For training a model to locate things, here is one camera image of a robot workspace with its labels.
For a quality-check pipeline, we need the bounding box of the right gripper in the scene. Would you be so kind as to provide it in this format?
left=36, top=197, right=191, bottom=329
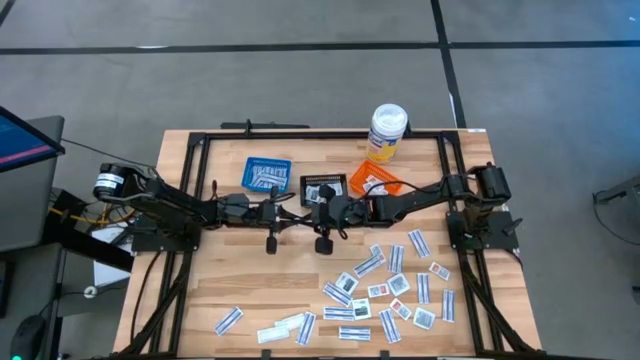
left=310, top=184, right=372, bottom=256

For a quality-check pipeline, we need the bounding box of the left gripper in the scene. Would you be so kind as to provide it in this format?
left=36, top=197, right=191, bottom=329
left=219, top=186, right=311, bottom=255

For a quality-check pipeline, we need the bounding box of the black plastic basket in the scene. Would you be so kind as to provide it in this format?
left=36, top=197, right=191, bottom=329
left=298, top=173, right=350, bottom=210

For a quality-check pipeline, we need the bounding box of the orange plastic basket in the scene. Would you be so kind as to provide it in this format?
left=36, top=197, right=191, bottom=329
left=348, top=159, right=404, bottom=197

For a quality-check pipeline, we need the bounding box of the blue plastic basket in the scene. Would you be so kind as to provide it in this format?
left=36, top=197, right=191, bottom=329
left=241, top=156, right=293, bottom=194

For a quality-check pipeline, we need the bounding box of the plain white bandage packet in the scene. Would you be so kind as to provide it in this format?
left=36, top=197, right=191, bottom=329
left=274, top=313, right=306, bottom=331
left=256, top=326, right=291, bottom=344

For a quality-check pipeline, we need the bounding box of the Lysol wipes canister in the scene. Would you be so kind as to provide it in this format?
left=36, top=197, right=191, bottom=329
left=365, top=103, right=410, bottom=165

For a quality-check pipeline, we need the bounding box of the white paper box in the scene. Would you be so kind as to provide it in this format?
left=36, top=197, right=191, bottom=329
left=92, top=227, right=132, bottom=287

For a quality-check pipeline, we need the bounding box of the black stand leg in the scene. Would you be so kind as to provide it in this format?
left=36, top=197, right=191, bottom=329
left=47, top=188, right=135, bottom=274

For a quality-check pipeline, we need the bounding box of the computer monitor blue screen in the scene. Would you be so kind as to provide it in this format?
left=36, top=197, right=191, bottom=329
left=0, top=105, right=66, bottom=174

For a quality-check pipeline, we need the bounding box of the black computer mouse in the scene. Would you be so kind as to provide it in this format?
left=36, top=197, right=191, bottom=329
left=9, top=313, right=49, bottom=360

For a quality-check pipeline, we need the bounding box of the grey stand leg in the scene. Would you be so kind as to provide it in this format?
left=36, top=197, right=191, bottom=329
left=592, top=173, right=640, bottom=206

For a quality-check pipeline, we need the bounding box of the thin black cable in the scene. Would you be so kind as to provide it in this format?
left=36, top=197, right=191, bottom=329
left=62, top=137, right=156, bottom=169

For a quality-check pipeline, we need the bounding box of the yellow cable bundle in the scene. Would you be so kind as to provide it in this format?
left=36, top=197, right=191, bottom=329
left=49, top=204, right=139, bottom=227

